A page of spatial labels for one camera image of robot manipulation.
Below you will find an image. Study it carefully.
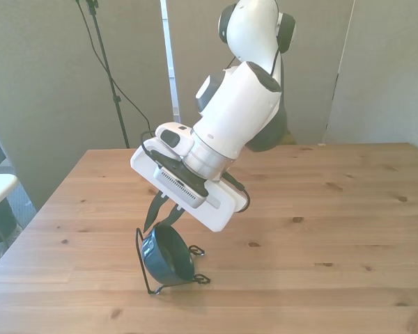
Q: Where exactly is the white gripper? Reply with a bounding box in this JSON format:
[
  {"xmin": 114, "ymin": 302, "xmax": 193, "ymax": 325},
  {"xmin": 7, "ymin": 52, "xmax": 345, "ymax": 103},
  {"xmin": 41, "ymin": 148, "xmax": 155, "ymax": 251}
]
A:
[{"xmin": 130, "ymin": 136, "xmax": 247, "ymax": 234}]

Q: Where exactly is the dark blue bowl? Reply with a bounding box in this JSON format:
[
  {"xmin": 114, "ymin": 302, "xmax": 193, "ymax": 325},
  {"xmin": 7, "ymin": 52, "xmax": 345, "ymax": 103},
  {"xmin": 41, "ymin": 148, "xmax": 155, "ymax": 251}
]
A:
[{"xmin": 140, "ymin": 225, "xmax": 196, "ymax": 285}]

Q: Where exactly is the black tripod stand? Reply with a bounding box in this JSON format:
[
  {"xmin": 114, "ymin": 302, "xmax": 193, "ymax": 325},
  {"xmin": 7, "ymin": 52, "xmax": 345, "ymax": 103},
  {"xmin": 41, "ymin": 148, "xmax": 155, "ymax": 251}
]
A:
[{"xmin": 75, "ymin": 0, "xmax": 152, "ymax": 137}]

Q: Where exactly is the black tripod pole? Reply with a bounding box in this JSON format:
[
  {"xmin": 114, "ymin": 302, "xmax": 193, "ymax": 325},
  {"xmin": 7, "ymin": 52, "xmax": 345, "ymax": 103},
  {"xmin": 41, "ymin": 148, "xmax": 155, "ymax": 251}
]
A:
[{"xmin": 75, "ymin": 0, "xmax": 132, "ymax": 150}]

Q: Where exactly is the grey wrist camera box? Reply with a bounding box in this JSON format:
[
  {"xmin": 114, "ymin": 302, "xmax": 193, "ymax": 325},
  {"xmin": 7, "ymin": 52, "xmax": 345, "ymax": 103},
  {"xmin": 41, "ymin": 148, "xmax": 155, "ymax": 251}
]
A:
[{"xmin": 153, "ymin": 157, "xmax": 210, "ymax": 210}]

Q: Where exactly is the blue object on wire stand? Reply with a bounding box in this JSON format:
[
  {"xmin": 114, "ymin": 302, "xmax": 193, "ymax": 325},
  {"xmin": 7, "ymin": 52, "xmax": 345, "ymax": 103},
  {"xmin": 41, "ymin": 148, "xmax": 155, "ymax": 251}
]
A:
[{"xmin": 134, "ymin": 227, "xmax": 212, "ymax": 296}]

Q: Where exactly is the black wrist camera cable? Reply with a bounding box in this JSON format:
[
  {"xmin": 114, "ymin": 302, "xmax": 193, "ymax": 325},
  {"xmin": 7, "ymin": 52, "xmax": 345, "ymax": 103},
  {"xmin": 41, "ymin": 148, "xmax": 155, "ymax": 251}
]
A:
[{"xmin": 139, "ymin": 34, "xmax": 288, "ymax": 214}]

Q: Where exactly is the white divider post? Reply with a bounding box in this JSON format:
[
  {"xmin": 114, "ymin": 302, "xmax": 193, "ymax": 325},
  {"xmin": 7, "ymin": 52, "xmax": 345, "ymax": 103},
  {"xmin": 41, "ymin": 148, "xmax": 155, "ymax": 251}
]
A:
[{"xmin": 160, "ymin": 0, "xmax": 182, "ymax": 123}]

